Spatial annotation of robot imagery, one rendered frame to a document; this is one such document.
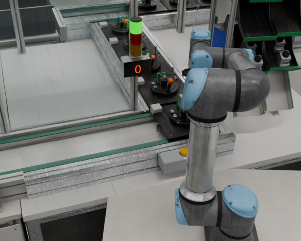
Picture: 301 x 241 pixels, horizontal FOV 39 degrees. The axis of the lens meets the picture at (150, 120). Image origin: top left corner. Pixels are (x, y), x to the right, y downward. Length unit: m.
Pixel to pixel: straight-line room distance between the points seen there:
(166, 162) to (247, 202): 0.44
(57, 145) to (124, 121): 0.32
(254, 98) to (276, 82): 0.90
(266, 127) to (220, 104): 1.00
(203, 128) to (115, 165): 0.60
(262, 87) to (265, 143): 0.87
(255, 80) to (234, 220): 0.46
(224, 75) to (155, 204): 0.70
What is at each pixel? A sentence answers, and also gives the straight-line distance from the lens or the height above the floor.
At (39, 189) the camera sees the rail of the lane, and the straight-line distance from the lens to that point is 1.71.
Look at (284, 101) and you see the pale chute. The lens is 2.05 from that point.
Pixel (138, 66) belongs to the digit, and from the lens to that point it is 1.80.
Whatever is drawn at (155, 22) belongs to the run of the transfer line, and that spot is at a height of 0.91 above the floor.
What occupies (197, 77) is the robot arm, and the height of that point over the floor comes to 1.52.
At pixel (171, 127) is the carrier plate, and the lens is 1.85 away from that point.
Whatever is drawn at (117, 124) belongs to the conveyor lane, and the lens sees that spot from 1.93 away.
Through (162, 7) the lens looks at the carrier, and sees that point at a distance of 3.08.
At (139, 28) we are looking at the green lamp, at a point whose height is 1.38.
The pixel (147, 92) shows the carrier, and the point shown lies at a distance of 2.09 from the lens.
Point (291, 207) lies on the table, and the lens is 1.76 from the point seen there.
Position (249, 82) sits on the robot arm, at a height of 1.51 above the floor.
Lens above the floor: 2.08
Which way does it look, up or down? 36 degrees down
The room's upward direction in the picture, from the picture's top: 2 degrees clockwise
